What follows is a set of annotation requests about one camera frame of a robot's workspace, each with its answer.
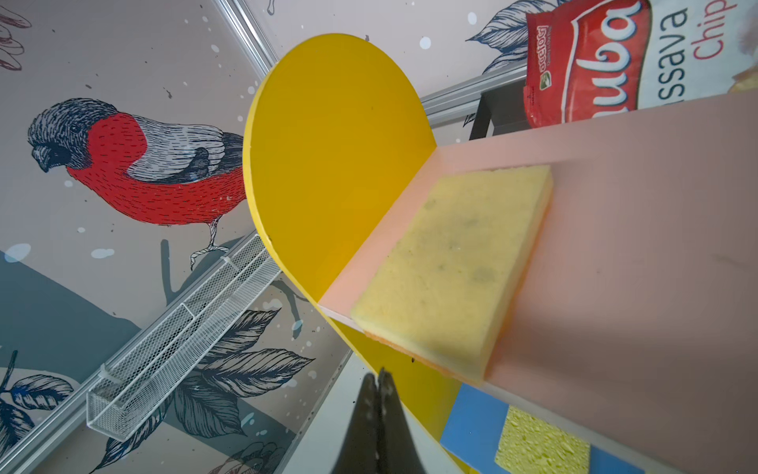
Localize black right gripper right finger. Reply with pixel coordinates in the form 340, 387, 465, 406
377, 369, 426, 474

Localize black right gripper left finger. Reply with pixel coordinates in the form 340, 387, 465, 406
332, 373, 379, 474

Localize tan sponge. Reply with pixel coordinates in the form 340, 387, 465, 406
351, 165, 554, 384

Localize yellow shelf unit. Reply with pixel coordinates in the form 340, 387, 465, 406
244, 34, 757, 473

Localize red cassava chips bag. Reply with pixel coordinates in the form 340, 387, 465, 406
524, 0, 757, 128

